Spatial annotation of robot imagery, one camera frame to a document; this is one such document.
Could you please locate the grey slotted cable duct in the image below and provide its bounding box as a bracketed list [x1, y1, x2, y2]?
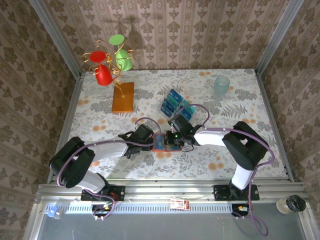
[59, 205, 236, 215]

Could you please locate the red wine glass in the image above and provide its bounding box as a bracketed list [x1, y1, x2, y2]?
[89, 50, 114, 87]

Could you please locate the aluminium table side rail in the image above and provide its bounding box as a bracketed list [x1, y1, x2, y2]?
[46, 71, 85, 185]
[254, 68, 296, 182]

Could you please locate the black power connector block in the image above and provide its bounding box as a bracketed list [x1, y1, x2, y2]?
[91, 203, 114, 218]
[231, 203, 251, 218]

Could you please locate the red and white label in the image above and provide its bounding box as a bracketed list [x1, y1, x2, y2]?
[170, 198, 190, 210]

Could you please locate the clear jar black lid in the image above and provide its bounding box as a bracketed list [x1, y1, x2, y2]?
[275, 194, 307, 215]

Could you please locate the clear acrylic card stand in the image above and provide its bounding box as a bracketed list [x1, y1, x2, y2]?
[159, 88, 198, 124]

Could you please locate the long aluminium base rail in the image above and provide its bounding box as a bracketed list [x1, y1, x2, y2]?
[34, 177, 311, 204]

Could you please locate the gold wire rack wooden base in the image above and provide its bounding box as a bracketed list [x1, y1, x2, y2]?
[80, 38, 137, 114]

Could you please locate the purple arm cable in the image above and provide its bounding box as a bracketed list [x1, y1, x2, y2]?
[173, 103, 276, 238]
[56, 116, 162, 221]

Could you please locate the orange card holder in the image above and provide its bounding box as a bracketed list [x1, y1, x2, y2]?
[151, 132, 182, 153]

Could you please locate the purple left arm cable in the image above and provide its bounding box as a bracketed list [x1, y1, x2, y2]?
[56, 116, 162, 221]

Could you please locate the frosted teal glass cup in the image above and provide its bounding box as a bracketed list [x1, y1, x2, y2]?
[212, 76, 231, 101]

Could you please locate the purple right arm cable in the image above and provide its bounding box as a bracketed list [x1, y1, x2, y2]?
[173, 103, 276, 238]

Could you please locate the green wine glass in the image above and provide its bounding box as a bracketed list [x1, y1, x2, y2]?
[108, 34, 134, 72]

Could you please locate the aluminium frame post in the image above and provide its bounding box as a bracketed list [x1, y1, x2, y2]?
[27, 0, 83, 79]
[254, 0, 306, 76]

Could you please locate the blue and clear plug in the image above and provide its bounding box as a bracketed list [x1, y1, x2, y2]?
[46, 206, 66, 220]

